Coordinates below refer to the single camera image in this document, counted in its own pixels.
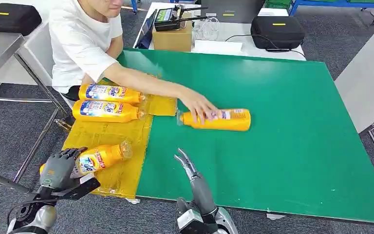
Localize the white table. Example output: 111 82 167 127
132 2 307 61

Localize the black case with yellow label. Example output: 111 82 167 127
251 15 306 51
0 3 42 36

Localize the dark blue laptop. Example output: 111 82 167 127
136 9 158 50

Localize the green table mat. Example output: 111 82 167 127
117 48 374 226

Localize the green crate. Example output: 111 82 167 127
264 0 294 9

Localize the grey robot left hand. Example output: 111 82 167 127
39 147 88 190

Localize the dark grey case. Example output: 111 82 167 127
200 0 265 24

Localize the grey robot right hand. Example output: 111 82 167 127
174 148 218 216

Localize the grey table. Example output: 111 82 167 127
334 13 374 134

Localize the white cable bundle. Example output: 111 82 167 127
193 16 221 41

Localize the black cable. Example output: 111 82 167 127
225 34 306 58

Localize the copper-coloured bracket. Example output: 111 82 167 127
55 116 75 132

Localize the white flat box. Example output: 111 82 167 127
193 39 244 56

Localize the orange plastic bottle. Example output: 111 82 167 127
72 99 146 124
39 139 133 177
78 83 146 105
176 108 251 132

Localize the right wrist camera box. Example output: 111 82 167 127
176 209 219 234

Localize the black remote controller with antennas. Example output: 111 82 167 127
154 4 208 32

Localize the person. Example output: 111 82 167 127
49 0 223 126

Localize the person's right hand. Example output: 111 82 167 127
178 88 223 126

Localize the yellow plastic sheet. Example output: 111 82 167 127
62 75 178 199

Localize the blue metal rack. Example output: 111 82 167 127
288 0 374 25

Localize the brown cardboard box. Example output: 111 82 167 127
152 20 193 52

